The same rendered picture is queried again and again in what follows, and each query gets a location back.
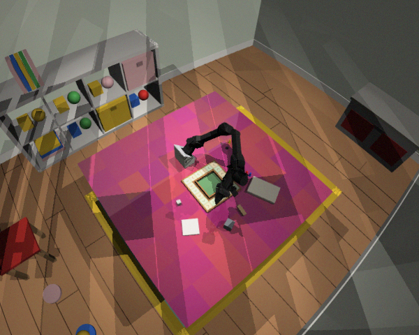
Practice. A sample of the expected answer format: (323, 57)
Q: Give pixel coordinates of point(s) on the olive brown rectangular block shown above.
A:
(241, 209)

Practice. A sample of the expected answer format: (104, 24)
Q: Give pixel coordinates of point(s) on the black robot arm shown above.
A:
(236, 170)

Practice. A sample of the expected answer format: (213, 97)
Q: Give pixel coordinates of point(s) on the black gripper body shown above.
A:
(224, 186)

